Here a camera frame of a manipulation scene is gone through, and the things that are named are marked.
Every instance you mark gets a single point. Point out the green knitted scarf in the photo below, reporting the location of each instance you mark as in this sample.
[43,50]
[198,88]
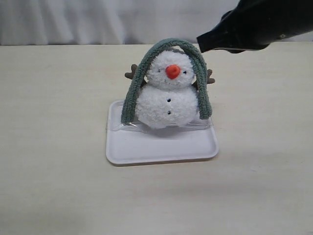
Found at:
[199,68]

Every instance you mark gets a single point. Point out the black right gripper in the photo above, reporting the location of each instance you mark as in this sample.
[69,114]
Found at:
[254,24]

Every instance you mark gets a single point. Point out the white plush snowman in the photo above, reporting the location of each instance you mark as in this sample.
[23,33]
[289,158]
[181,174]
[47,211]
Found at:
[169,91]

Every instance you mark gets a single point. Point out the white square plastic tray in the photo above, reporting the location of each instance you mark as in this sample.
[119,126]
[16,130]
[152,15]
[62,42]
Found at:
[133,148]

